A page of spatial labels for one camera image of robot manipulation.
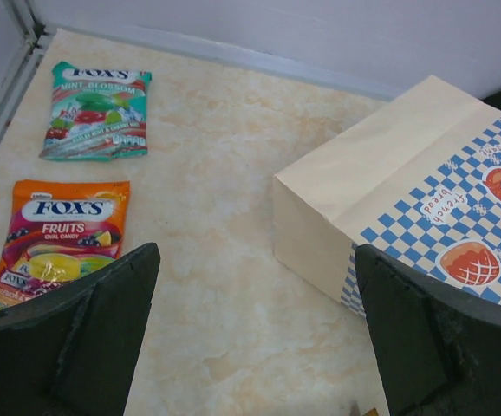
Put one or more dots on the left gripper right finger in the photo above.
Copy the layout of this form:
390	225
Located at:
438	348

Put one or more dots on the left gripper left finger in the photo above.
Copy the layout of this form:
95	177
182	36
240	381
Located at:
73	350

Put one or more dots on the orange fruits candy bag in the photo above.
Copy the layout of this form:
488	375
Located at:
59	233

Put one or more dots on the checkered paper bag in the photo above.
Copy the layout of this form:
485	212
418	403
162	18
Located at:
419	179

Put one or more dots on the green mint candy bag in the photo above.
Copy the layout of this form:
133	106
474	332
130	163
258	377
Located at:
96	114

